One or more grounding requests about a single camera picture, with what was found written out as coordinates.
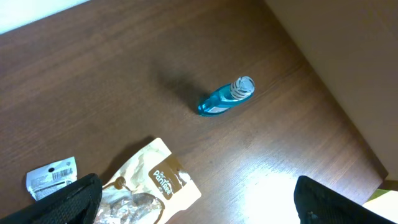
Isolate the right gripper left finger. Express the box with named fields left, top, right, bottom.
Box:
left=1, top=173, right=102, bottom=224

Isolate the silver foil snack packet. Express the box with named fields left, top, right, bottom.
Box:
left=25, top=157, right=77, bottom=201

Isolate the beige PanTree snack pouch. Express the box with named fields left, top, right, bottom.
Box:
left=94, top=138, right=201, bottom=224

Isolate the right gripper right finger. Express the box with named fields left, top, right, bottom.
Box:
left=294, top=175, right=394, bottom=224

